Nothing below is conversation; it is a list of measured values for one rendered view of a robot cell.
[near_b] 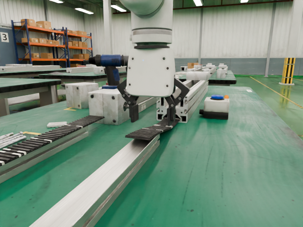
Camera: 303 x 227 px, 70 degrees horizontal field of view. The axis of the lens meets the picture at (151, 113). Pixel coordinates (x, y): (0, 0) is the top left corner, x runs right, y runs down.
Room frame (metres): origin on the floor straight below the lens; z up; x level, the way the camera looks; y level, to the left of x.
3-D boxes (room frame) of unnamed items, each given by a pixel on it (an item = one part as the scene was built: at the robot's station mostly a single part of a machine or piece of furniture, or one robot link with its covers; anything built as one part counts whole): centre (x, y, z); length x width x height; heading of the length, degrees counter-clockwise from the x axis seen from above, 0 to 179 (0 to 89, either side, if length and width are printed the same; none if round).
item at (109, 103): (0.68, 0.12, 0.83); 0.12 x 0.09 x 0.10; 71
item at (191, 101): (1.05, -0.19, 0.82); 0.80 x 0.10 x 0.09; 161
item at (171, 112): (0.46, -0.05, 0.86); 0.03 x 0.03 x 0.07; 71
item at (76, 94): (0.91, 0.28, 0.83); 0.11 x 0.10 x 0.10; 57
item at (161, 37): (0.48, 0.00, 1.01); 0.09 x 0.08 x 0.03; 71
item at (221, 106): (0.74, -0.22, 0.81); 0.10 x 0.08 x 0.06; 71
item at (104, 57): (1.10, 0.23, 0.89); 0.20 x 0.08 x 0.22; 94
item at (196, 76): (1.28, -0.27, 0.87); 0.16 x 0.11 x 0.07; 161
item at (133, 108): (0.50, 0.05, 0.86); 0.03 x 0.03 x 0.07; 71
